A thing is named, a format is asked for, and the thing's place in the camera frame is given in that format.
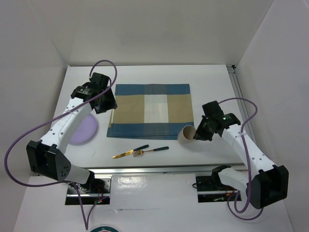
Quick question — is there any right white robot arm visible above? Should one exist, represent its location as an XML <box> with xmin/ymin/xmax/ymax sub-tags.
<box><xmin>194</xmin><ymin>101</ymin><xmax>289</xmax><ymax>209</ymax></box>

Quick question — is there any gold fork dark handle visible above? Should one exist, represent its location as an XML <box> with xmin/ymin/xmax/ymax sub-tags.
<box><xmin>132</xmin><ymin>146</ymin><xmax>169</xmax><ymax>157</ymax></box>

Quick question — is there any aluminium frame rail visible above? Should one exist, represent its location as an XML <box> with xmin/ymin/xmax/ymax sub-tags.
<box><xmin>38</xmin><ymin>64</ymin><xmax>266</xmax><ymax>176</ymax></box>

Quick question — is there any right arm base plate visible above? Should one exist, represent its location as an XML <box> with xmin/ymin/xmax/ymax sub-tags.
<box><xmin>192</xmin><ymin>176</ymin><xmax>237</xmax><ymax>203</ymax></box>

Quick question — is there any gold knife dark handle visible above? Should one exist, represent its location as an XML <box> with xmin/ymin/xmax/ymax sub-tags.
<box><xmin>112</xmin><ymin>145</ymin><xmax>149</xmax><ymax>159</ymax></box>

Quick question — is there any beige plastic cup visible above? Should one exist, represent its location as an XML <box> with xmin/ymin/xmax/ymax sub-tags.
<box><xmin>178</xmin><ymin>125</ymin><xmax>196</xmax><ymax>144</ymax></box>

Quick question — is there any green round sticker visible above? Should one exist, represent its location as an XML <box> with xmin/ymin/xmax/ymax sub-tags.
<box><xmin>90</xmin><ymin>225</ymin><xmax>119</xmax><ymax>232</ymax></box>

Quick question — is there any lilac plastic plate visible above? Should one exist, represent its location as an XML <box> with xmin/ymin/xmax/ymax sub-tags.
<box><xmin>69</xmin><ymin>114</ymin><xmax>98</xmax><ymax>145</ymax></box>

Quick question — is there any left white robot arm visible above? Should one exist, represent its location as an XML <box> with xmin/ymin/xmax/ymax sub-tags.
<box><xmin>26</xmin><ymin>72</ymin><xmax>117</xmax><ymax>193</ymax></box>

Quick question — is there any blue and beige cloth placemat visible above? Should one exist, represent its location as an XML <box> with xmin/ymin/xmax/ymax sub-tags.
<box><xmin>107</xmin><ymin>84</ymin><xmax>194</xmax><ymax>140</ymax></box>

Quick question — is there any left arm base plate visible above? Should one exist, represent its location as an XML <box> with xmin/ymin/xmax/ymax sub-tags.
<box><xmin>65</xmin><ymin>175</ymin><xmax>112</xmax><ymax>205</ymax></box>

